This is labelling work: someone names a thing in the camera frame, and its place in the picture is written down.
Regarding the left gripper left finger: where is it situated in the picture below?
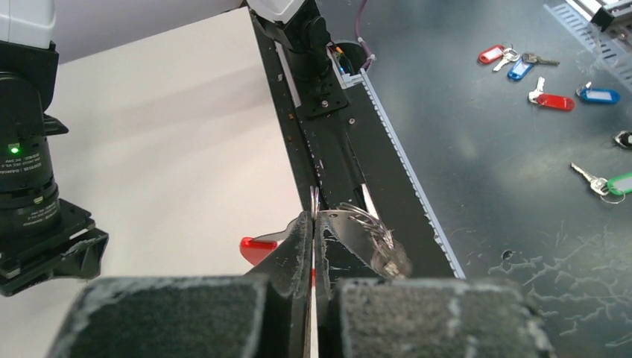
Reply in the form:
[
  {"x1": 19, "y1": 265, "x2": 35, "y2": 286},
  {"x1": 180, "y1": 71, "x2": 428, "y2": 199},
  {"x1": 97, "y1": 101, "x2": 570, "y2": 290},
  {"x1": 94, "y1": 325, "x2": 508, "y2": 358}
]
[{"x1": 48, "y1": 212, "x2": 314, "y2": 357}]

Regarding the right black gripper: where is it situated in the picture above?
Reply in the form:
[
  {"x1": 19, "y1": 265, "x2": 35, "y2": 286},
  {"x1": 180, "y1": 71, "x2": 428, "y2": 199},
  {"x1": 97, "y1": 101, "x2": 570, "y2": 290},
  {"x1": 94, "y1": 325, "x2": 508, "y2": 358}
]
[{"x1": 1, "y1": 200, "x2": 109, "y2": 297}]

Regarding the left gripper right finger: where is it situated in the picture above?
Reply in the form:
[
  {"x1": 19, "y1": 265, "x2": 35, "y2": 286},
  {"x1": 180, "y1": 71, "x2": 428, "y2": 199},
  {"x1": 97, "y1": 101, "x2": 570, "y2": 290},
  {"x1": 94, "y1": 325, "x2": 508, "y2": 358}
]
[{"x1": 315, "y1": 213, "x2": 556, "y2": 357}]

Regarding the metal key holder red handle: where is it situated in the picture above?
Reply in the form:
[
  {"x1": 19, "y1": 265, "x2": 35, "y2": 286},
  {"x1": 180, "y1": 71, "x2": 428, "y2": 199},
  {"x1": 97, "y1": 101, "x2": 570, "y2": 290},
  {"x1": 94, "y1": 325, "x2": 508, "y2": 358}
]
[{"x1": 239, "y1": 183, "x2": 413, "y2": 279}]

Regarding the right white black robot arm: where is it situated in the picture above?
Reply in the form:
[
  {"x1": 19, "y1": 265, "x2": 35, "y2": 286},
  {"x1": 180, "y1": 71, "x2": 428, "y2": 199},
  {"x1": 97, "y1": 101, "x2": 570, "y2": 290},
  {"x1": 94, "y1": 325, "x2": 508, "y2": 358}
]
[{"x1": 1, "y1": 1, "x2": 109, "y2": 297}]

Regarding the green tag key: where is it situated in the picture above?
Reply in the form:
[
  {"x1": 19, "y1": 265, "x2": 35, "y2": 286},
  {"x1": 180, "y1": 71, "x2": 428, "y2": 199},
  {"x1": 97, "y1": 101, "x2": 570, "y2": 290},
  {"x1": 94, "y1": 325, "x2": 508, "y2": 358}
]
[{"x1": 569, "y1": 162, "x2": 631, "y2": 205}]

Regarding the red tag key near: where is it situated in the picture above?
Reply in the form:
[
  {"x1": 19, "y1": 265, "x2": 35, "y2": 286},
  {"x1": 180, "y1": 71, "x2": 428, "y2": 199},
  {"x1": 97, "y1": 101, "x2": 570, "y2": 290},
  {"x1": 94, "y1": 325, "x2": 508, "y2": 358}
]
[{"x1": 528, "y1": 77, "x2": 575, "y2": 112}]

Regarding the red tag key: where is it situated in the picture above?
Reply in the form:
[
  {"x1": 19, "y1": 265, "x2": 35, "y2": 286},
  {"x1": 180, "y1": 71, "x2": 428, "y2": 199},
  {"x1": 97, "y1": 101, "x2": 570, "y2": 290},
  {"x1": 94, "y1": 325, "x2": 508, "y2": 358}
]
[
  {"x1": 477, "y1": 44, "x2": 520, "y2": 72},
  {"x1": 528, "y1": 77, "x2": 575, "y2": 112}
]

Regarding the blue tag key far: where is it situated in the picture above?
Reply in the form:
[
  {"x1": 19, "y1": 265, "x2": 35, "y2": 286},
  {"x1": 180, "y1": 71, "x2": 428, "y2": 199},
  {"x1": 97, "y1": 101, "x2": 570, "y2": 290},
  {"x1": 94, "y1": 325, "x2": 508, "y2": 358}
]
[{"x1": 507, "y1": 59, "x2": 534, "y2": 81}]

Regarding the red tag key far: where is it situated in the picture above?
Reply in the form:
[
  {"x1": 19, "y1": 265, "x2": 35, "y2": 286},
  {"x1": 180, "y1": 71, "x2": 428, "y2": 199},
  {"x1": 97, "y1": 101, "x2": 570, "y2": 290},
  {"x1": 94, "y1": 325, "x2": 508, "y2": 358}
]
[{"x1": 477, "y1": 44, "x2": 520, "y2": 72}]

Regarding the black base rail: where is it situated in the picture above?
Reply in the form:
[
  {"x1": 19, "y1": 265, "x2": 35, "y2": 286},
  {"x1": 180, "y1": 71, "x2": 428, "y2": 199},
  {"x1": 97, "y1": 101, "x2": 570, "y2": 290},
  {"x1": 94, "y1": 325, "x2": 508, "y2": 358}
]
[{"x1": 251, "y1": 1, "x2": 455, "y2": 277}]

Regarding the grey slotted cable duct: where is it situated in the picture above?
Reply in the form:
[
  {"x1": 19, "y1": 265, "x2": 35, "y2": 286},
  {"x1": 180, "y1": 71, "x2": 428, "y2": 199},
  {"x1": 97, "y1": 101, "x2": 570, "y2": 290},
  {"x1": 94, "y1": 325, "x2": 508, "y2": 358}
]
[{"x1": 341, "y1": 69, "x2": 466, "y2": 279}]

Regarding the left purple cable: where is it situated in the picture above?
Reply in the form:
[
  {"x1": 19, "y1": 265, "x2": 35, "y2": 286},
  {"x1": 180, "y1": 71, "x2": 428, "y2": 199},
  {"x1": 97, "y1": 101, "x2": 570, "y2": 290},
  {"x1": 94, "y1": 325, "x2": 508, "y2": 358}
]
[{"x1": 353, "y1": 0, "x2": 377, "y2": 71}]

